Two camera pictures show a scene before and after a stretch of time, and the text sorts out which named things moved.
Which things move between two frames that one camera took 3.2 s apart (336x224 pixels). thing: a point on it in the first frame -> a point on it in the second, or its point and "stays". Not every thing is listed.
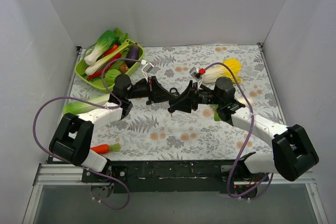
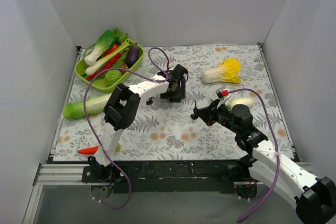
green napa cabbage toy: [80, 107] stays
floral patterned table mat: [180, 98] stays
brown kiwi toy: [123, 68] stays
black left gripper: [151, 91] -> [173, 95]
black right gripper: [194, 96] -> [208, 114]
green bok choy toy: [107, 41] stays
